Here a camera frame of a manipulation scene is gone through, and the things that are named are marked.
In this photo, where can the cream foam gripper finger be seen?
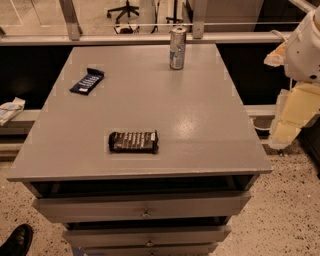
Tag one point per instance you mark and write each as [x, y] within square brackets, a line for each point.
[294, 109]
[277, 56]

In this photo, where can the silver redbull can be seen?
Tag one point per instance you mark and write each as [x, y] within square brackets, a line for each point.
[177, 47]

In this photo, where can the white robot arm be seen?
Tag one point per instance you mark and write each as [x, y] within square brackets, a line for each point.
[300, 56]

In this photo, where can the black rxbar chocolate bar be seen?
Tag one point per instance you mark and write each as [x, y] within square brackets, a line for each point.
[133, 142]

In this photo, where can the grey top drawer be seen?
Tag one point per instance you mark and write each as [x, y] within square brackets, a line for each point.
[142, 207]

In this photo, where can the grey drawer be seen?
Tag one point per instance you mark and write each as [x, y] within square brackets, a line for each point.
[147, 237]
[165, 250]
[142, 207]

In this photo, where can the black office chair base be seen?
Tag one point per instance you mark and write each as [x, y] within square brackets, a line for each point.
[127, 10]

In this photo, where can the grey middle drawer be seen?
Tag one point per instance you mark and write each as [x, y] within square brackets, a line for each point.
[147, 237]

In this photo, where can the blue snack bar wrapper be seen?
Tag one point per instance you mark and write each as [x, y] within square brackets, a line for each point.
[88, 82]

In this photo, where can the grey bottom drawer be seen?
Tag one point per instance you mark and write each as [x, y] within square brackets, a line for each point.
[165, 250]

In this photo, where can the white folded cloth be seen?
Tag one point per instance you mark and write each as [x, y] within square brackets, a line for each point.
[9, 110]

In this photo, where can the black shoe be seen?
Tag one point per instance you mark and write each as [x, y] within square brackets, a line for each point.
[19, 242]

